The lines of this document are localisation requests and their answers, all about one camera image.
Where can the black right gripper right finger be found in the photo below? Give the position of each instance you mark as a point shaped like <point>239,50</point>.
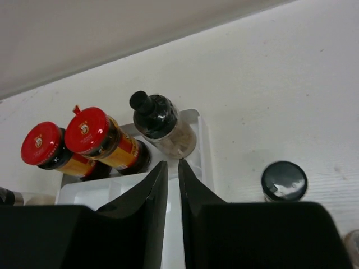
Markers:
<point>219,234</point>

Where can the red-lid sauce jar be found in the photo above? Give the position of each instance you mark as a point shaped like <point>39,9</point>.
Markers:
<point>44,146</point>
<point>97,136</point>

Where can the black-top brown chunk grinder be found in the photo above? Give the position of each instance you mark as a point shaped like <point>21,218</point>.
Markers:
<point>159,122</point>

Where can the small black-lid spice jar outer-right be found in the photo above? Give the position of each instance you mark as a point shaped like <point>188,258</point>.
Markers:
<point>352,246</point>

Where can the small black-lid spice jar inner-right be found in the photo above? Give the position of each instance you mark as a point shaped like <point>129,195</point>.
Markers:
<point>283,181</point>

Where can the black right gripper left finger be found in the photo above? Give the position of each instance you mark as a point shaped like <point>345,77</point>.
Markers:
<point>127,232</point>

